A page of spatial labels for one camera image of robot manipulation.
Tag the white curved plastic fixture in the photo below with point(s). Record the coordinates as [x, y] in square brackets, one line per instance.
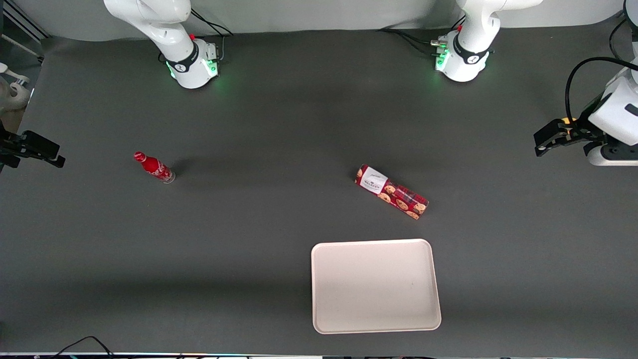
[15, 94]

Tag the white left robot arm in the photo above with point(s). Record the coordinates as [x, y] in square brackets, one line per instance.
[471, 45]

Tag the silver aluminium frame rail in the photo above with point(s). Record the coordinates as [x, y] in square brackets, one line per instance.
[25, 22]

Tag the cream plastic tray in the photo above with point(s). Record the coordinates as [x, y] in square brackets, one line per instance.
[374, 286]

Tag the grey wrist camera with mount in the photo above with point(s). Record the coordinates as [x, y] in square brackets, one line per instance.
[610, 155]

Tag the red cola bottle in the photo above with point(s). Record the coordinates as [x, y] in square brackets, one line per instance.
[153, 167]

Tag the red cookie box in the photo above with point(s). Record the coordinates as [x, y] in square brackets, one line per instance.
[394, 192]

